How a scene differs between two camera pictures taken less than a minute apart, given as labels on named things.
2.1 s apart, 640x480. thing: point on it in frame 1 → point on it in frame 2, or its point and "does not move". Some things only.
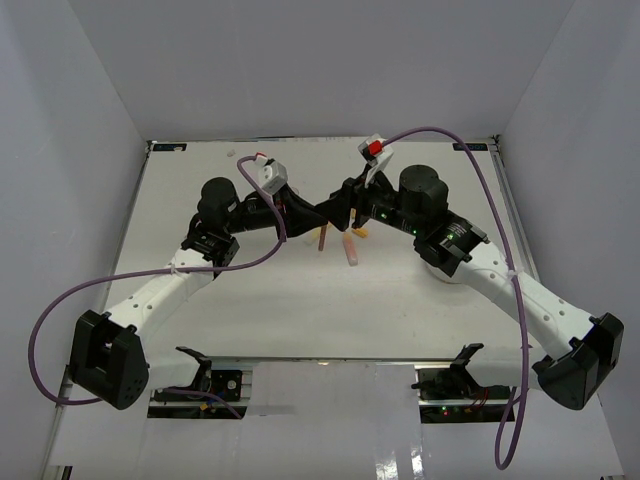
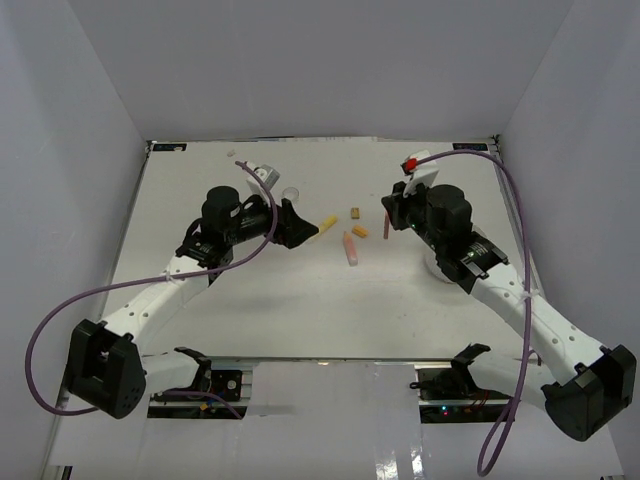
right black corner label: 470,146 does not move
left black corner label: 170,147 does not move
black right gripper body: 369,200 → 407,210
